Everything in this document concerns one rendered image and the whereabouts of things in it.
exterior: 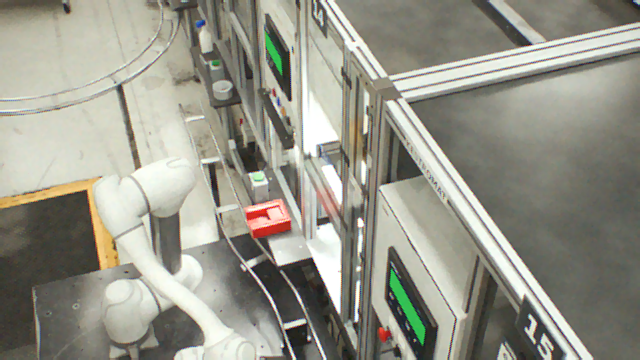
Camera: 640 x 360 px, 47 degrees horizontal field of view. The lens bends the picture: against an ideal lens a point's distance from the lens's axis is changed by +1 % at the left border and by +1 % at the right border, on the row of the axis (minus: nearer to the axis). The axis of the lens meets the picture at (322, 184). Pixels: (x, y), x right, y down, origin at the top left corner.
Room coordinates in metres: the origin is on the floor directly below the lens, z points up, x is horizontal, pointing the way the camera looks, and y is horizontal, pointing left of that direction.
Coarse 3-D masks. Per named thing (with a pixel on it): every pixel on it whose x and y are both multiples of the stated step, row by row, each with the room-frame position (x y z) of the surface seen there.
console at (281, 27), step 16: (272, 0) 2.17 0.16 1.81; (272, 16) 2.18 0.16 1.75; (288, 16) 2.06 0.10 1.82; (272, 32) 2.15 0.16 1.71; (288, 32) 2.01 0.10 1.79; (288, 48) 2.02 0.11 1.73; (288, 64) 2.00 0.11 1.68; (272, 80) 2.23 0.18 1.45; (288, 80) 2.00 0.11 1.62; (288, 96) 2.00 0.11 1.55; (288, 112) 2.05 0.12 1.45
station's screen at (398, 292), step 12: (396, 276) 1.13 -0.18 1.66; (396, 288) 1.12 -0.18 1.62; (396, 300) 1.12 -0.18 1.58; (408, 300) 1.06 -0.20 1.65; (396, 312) 1.11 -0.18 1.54; (408, 312) 1.06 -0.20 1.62; (408, 324) 1.05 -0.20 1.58; (420, 324) 1.00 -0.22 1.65; (408, 336) 1.04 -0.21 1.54; (420, 336) 0.99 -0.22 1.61; (420, 348) 0.99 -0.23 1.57
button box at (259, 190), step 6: (252, 174) 2.19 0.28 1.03; (252, 180) 2.15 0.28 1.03; (264, 180) 2.15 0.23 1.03; (252, 186) 2.14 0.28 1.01; (258, 186) 2.12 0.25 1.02; (264, 186) 2.13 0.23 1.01; (252, 192) 2.15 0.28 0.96; (258, 192) 2.12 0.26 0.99; (264, 192) 2.13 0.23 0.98; (252, 198) 2.16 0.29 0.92; (258, 198) 2.12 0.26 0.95; (264, 198) 2.13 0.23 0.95; (258, 204) 2.12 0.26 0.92
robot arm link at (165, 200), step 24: (144, 168) 1.69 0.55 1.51; (168, 168) 1.69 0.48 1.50; (192, 168) 1.74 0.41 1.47; (144, 192) 1.61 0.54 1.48; (168, 192) 1.64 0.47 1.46; (168, 216) 1.66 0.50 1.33; (168, 240) 1.69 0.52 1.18; (168, 264) 1.71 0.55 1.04; (192, 264) 1.82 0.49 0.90; (192, 288) 1.76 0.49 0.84
